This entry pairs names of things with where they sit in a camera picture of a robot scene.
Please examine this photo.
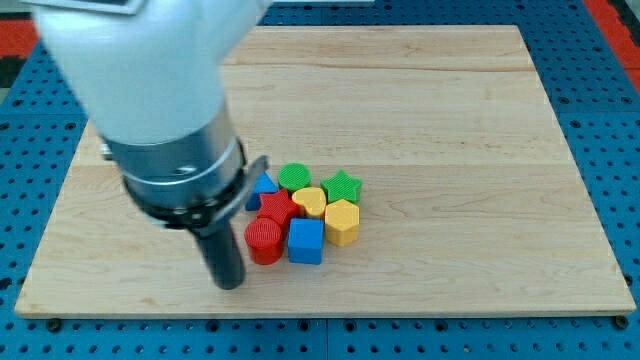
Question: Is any green star block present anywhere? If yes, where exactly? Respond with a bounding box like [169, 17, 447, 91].
[320, 169, 363, 204]

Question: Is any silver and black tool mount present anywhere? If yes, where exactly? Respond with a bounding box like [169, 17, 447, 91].
[105, 105, 269, 233]

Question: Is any blue triangle block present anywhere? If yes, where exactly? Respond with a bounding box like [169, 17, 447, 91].
[244, 172, 279, 211]

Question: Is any red star block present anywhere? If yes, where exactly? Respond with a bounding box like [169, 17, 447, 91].
[256, 189, 301, 230]

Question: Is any yellow hexagon block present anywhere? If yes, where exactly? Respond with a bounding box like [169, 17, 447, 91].
[324, 199, 360, 247]

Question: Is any light wooden board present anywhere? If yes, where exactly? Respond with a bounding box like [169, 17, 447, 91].
[15, 26, 636, 319]

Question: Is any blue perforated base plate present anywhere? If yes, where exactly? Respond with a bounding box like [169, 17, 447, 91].
[1, 0, 639, 359]

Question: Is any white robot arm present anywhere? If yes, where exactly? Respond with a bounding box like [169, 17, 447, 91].
[31, 0, 269, 290]

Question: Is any red cylinder block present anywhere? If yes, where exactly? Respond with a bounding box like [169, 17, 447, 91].
[244, 218, 283, 265]

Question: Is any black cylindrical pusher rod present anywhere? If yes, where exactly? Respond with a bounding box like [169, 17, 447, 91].
[193, 222, 246, 290]

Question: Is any green cylinder block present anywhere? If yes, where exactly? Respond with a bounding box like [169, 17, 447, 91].
[277, 163, 312, 192]

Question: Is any yellow heart block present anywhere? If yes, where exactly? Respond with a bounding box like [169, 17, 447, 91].
[292, 187, 327, 220]

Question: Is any blue cube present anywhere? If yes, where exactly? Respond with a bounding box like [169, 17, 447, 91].
[287, 218, 324, 265]

